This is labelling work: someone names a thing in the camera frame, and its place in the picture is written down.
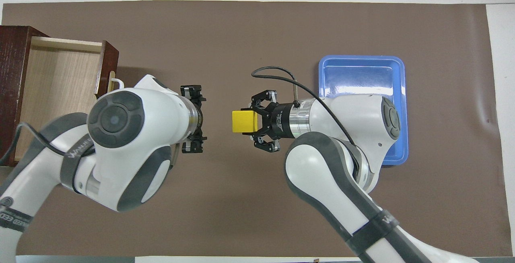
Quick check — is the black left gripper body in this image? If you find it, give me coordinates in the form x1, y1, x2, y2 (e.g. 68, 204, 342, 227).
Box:
188, 99, 204, 142

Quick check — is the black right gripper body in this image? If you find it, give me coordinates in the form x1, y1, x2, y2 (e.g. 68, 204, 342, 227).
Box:
262, 103, 291, 140

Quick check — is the yellow cube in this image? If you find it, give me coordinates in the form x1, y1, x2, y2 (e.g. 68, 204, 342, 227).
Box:
232, 110, 259, 134

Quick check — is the wooden drawer with white handle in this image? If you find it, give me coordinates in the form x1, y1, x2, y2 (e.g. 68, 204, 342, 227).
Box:
14, 36, 125, 163

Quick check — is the brown table mat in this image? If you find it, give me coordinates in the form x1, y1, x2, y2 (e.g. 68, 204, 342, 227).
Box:
0, 0, 513, 257

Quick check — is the blue plastic tray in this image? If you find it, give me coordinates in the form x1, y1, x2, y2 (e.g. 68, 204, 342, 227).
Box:
318, 55, 409, 166

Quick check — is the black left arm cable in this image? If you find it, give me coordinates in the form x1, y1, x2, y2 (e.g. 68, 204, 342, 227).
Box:
0, 122, 97, 167

